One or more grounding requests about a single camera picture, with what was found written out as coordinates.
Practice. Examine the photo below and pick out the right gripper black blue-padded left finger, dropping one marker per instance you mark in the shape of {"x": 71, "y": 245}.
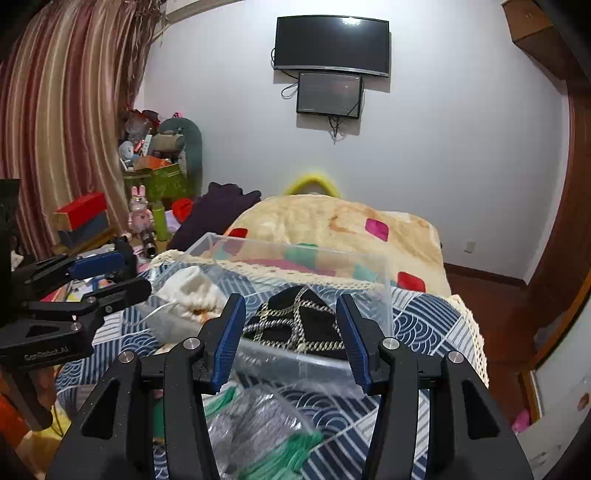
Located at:
{"x": 111, "y": 436}

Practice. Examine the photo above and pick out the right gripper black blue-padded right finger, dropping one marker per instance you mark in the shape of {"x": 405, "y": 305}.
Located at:
{"x": 469, "y": 437}

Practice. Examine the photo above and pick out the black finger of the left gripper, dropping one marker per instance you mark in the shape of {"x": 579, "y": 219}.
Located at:
{"x": 111, "y": 299}

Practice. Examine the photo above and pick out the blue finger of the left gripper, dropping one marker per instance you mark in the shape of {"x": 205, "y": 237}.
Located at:
{"x": 118, "y": 264}

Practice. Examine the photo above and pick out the grey glittery knit item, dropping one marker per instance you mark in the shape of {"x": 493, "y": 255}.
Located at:
{"x": 258, "y": 428}

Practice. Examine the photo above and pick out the green yellow knit sock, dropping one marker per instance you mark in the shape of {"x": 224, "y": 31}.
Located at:
{"x": 281, "y": 456}

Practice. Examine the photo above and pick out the black hat with chain grid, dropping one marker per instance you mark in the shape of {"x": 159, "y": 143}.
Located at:
{"x": 296, "y": 320}

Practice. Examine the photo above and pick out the pink rabbit doll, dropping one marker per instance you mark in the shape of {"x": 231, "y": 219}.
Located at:
{"x": 140, "y": 218}

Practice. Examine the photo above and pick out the red box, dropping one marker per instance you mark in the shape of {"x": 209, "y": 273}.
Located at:
{"x": 80, "y": 211}

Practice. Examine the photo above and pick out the green bottle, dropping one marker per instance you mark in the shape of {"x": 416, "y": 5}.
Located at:
{"x": 159, "y": 221}

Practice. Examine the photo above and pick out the white cream cloth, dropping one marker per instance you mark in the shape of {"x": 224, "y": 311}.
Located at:
{"x": 182, "y": 301}

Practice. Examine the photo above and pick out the red plush item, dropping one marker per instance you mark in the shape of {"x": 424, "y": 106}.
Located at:
{"x": 181, "y": 209}

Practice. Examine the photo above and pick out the green cardboard box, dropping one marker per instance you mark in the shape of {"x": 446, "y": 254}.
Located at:
{"x": 166, "y": 182}

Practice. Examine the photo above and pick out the dark purple garment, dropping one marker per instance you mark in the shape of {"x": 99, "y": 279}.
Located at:
{"x": 213, "y": 212}

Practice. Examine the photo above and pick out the blue white patterned tablecloth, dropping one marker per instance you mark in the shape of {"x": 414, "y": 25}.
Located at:
{"x": 415, "y": 332}

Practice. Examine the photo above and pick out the grey green plush toy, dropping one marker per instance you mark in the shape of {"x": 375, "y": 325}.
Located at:
{"x": 180, "y": 139}

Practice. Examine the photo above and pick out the brown wooden door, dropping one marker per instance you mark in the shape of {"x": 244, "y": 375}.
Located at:
{"x": 561, "y": 282}

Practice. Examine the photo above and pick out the clear plastic storage bin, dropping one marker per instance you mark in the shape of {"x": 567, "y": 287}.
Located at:
{"x": 257, "y": 270}

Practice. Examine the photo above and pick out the striped red gold curtain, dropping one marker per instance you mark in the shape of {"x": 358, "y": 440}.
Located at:
{"x": 66, "y": 83}

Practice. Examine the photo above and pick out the beige fleece blanket colour patches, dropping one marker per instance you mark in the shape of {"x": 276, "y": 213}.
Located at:
{"x": 408, "y": 242}

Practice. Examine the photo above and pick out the yellow curved object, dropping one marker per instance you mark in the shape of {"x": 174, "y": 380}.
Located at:
{"x": 313, "y": 183}

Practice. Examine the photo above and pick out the brown wooden overhead cabinet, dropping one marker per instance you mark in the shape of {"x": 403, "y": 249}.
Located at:
{"x": 533, "y": 32}

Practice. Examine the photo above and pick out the small black wall monitor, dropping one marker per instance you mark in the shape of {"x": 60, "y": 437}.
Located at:
{"x": 329, "y": 94}

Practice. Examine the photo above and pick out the large black wall television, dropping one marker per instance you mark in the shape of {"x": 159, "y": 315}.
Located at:
{"x": 333, "y": 43}

